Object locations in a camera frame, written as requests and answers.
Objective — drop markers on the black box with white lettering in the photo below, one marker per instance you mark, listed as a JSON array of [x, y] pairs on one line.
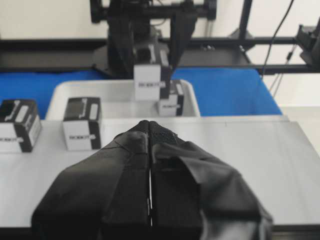
[[151, 82]]

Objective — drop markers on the black box on base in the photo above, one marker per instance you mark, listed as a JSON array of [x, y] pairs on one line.
[[20, 125], [82, 123]]

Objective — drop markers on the black box far on base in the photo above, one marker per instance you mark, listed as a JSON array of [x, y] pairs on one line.
[[20, 125]]

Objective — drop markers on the black box in tray corner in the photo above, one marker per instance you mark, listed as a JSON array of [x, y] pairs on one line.
[[173, 106]]

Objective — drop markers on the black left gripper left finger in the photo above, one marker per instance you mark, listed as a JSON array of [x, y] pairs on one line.
[[103, 197]]

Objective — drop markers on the white plastic tray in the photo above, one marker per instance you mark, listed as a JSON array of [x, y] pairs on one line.
[[116, 97]]

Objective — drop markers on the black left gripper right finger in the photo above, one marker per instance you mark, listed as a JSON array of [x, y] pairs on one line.
[[196, 196]]

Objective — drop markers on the blue table cloth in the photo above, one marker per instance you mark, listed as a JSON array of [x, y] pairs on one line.
[[218, 91]]

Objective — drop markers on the black metal frame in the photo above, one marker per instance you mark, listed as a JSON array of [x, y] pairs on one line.
[[65, 55]]

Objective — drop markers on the black box middle on base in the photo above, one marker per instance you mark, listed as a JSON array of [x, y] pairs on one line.
[[82, 123]]

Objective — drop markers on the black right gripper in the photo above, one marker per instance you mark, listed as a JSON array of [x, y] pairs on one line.
[[130, 21]]

